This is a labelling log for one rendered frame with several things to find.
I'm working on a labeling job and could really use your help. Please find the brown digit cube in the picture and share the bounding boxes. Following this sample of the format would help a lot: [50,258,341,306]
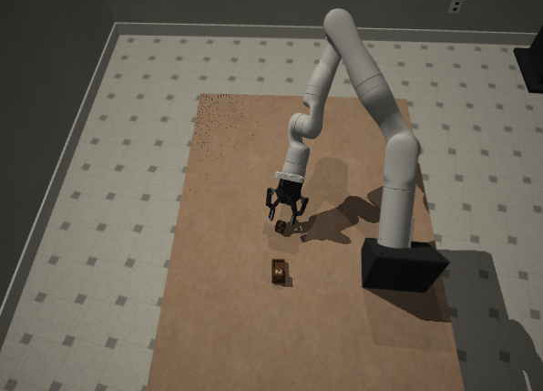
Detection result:
[273,267,283,280]
[275,220,286,233]

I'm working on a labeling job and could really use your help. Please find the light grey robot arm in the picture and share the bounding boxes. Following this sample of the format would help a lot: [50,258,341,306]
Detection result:
[275,8,421,249]

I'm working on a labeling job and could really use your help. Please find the brown wooden tray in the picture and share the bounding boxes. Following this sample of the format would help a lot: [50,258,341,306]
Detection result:
[271,259,285,283]

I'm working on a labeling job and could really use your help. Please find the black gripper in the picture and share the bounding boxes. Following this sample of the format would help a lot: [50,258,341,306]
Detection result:
[266,179,309,227]

